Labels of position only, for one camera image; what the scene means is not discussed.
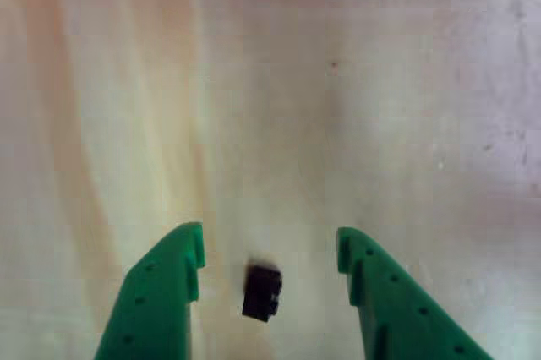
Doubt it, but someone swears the small black lego brick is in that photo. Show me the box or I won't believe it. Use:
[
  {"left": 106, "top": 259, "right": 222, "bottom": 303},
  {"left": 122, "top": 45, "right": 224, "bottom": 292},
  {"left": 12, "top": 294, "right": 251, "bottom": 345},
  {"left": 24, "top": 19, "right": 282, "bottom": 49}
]
[{"left": 241, "top": 264, "right": 284, "bottom": 324}]

